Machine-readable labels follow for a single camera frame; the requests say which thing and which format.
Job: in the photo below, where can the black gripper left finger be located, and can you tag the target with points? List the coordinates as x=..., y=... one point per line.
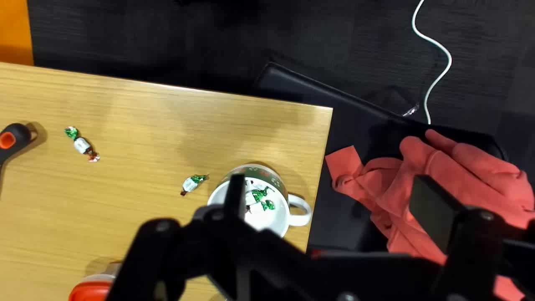
x=236, y=195

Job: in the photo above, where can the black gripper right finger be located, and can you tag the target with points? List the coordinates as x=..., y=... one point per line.
x=440, y=215

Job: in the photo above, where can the white mug with green print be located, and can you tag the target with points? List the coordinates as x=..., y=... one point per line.
x=268, y=220

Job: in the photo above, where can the salmon red hoodie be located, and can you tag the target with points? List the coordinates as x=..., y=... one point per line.
x=479, y=168

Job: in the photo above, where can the black office chair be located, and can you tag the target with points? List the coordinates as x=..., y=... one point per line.
x=357, y=120

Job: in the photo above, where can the plastic container with red lid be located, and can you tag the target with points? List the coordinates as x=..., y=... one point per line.
x=93, y=289

